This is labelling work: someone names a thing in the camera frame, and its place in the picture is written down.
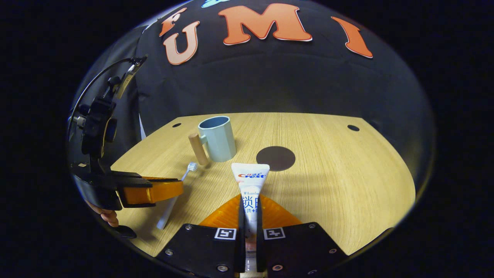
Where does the round dark brown coaster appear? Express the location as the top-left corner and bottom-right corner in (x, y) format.
(256, 146), (296, 172)

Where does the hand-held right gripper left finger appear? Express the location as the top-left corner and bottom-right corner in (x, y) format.
(156, 194), (246, 278)

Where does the blue cup with wooden handle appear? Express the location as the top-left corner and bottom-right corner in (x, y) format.
(188, 116), (237, 166)

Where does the black backdrop cloth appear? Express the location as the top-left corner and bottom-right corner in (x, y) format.
(69, 0), (436, 186)

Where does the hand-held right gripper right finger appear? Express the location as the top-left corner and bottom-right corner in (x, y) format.
(256, 194), (349, 278)

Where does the white toothbrush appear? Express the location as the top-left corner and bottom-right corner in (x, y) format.
(156, 162), (198, 231)

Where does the white toothpaste tube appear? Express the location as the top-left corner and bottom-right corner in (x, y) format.
(231, 162), (271, 273)

